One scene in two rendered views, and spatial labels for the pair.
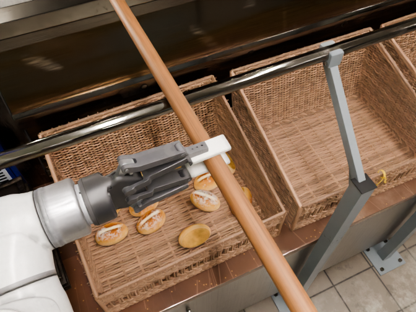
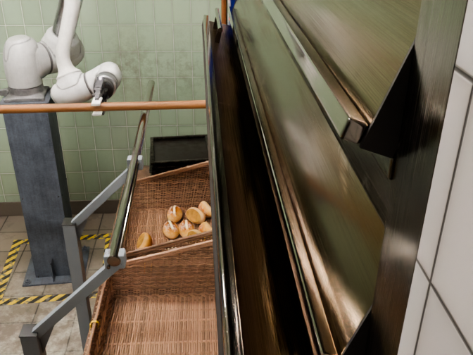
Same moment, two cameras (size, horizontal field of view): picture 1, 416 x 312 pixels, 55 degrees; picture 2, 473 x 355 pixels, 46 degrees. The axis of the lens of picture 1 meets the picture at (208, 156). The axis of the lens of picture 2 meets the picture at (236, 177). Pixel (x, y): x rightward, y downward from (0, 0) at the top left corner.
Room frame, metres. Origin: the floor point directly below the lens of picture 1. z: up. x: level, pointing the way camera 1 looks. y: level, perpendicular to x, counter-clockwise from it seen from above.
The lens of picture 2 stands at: (1.48, -1.55, 1.90)
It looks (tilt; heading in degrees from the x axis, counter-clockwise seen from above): 28 degrees down; 110
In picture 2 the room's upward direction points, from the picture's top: 1 degrees clockwise
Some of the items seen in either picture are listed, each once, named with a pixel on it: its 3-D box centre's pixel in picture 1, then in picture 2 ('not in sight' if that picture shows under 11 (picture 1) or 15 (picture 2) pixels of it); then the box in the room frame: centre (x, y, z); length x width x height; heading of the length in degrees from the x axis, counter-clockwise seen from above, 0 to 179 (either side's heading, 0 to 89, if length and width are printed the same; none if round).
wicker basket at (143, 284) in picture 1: (164, 186); (178, 216); (0.60, 0.13, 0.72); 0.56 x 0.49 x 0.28; 116
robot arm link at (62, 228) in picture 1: (66, 210); (105, 84); (0.27, 0.21, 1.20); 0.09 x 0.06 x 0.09; 26
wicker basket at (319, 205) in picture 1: (333, 122); (172, 320); (0.85, -0.41, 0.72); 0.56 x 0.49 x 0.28; 114
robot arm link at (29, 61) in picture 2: not in sight; (23, 60); (-0.32, 0.44, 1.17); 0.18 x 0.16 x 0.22; 72
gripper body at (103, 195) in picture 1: (114, 192); (103, 91); (0.30, 0.14, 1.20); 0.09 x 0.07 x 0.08; 116
